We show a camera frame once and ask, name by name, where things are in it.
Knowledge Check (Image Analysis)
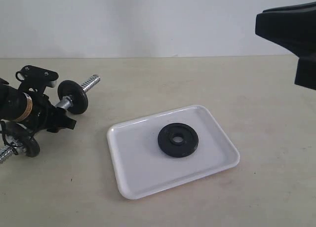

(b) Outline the white rectangular plastic tray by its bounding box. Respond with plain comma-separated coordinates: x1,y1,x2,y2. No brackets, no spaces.
107,105,240,200

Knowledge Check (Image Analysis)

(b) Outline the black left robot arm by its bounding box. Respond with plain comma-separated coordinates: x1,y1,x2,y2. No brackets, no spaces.
0,82,77,133

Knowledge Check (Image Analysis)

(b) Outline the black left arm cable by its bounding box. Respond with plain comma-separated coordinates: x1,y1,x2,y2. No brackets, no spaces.
0,120,35,155

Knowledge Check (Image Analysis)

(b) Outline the chrome spinlock collar nut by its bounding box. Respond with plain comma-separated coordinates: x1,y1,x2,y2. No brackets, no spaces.
5,136,26,155

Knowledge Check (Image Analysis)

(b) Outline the black weight plate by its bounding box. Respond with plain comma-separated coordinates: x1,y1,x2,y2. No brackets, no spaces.
6,122,40,157
56,80,88,114
158,123,199,158

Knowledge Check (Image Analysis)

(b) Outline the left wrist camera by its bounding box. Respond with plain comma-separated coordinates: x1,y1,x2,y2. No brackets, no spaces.
15,65,59,94

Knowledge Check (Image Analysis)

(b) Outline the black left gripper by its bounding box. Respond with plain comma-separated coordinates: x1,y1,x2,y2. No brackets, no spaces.
24,92,76,133

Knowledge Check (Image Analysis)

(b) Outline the chrome threaded dumbbell bar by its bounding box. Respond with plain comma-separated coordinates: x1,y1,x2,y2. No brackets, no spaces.
0,75,101,163

